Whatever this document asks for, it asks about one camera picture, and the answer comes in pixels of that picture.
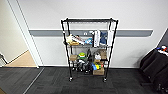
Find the small blue toy pack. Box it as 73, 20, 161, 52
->
84, 37, 94, 46

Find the blue bag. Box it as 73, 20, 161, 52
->
99, 31, 109, 46

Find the open cardboard box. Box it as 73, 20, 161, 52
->
92, 63, 106, 76

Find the stacked cardboard box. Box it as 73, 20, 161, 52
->
99, 49, 109, 62

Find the black toy heap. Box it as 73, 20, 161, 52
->
71, 60, 93, 75

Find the white door frame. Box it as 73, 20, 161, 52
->
7, 0, 45, 68

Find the small cardboard box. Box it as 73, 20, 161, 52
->
69, 54, 79, 62

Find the flat printed picture box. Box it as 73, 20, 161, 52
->
71, 34, 86, 45

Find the black wire shelf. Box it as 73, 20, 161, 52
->
60, 17, 120, 83

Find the small white pack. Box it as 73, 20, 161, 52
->
94, 52, 102, 61

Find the large white box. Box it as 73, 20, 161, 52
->
106, 29, 115, 47

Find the tall white box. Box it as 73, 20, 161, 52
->
92, 29, 101, 48

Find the red blue desk clutter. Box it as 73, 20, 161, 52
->
156, 45, 168, 53

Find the black office chair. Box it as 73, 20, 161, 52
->
138, 46, 168, 94

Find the black pointed bag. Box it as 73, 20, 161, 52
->
86, 49, 94, 65

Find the blue yellow toy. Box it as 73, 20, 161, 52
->
91, 62, 101, 71

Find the green yellow toy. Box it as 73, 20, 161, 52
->
77, 51, 87, 63

